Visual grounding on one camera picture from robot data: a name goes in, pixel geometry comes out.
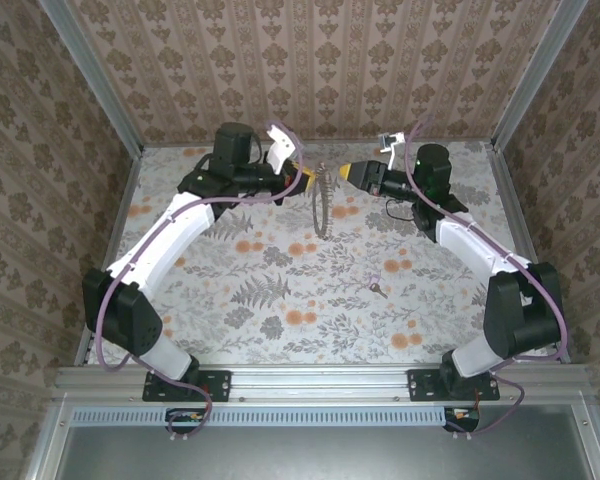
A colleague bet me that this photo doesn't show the slotted grey cable duct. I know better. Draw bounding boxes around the slotted grey cable duct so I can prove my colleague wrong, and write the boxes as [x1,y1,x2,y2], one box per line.
[72,405,481,427]

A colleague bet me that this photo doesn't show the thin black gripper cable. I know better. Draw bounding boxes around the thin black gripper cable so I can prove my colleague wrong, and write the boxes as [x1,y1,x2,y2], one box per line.
[383,196,419,221]

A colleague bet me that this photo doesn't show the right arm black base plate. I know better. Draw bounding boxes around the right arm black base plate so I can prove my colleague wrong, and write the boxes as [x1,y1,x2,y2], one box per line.
[407,368,501,403]

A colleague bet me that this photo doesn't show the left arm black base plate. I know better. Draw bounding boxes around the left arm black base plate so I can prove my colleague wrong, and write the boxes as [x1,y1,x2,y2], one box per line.
[143,368,231,403]

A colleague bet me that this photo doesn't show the left aluminium frame post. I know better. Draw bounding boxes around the left aluminium frame post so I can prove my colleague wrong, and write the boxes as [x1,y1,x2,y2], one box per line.
[38,0,144,156]

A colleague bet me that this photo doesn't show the grey metal sheet panel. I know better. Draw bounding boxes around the grey metal sheet panel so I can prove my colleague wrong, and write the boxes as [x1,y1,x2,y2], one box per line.
[54,405,599,480]

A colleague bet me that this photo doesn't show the black connector box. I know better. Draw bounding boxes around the black connector box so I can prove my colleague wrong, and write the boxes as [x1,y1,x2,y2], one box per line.
[442,405,482,432]
[164,407,212,435]

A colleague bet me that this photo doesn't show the right aluminium frame post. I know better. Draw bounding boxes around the right aluminium frame post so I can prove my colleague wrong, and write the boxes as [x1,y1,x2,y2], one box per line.
[492,0,589,149]

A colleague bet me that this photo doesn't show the aluminium mounting rail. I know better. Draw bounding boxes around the aluminium mounting rail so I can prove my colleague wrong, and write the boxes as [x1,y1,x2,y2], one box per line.
[53,364,591,401]

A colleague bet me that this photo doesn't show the left aluminium table side rail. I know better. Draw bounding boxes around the left aluminium table side rail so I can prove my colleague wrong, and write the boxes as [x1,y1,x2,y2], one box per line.
[74,147,145,366]

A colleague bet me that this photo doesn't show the silver key with purple tag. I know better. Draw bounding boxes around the silver key with purple tag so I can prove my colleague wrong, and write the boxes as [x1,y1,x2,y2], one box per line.
[367,273,390,300]

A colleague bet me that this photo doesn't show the aluminium table side rail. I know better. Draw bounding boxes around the aluminium table side rail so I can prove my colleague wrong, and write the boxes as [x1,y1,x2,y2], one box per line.
[74,147,145,366]
[485,142,574,364]

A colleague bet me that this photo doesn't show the right aluminium table side rail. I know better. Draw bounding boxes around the right aluminium table side rail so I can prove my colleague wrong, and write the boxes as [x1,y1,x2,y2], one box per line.
[485,142,574,364]

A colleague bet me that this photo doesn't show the aluminium frame post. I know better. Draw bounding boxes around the aluminium frame post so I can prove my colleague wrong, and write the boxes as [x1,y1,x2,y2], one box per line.
[492,0,589,149]
[38,0,144,156]

